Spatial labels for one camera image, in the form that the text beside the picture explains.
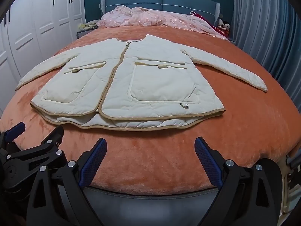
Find cream quilted jacket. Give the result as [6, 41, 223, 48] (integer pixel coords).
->
[18, 35, 267, 131]

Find orange plush bed blanket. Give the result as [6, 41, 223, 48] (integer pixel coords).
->
[0, 25, 301, 196]

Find grey nightstand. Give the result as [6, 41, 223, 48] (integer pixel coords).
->
[77, 29, 93, 39]

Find clutter on nightstand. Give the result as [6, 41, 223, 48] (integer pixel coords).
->
[78, 19, 100, 31]

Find white wardrobe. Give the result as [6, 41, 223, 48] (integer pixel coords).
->
[1, 0, 86, 111]

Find pink sequined quilt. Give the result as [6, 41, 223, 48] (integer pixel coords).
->
[99, 5, 228, 41]

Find plush toy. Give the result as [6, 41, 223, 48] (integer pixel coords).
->
[216, 18, 230, 38]

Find grey blue curtain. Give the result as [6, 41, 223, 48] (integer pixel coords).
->
[231, 0, 300, 109]

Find red pillow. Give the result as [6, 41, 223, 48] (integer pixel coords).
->
[190, 11, 205, 20]

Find blue upholstered headboard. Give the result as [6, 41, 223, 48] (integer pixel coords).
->
[100, 0, 220, 25]

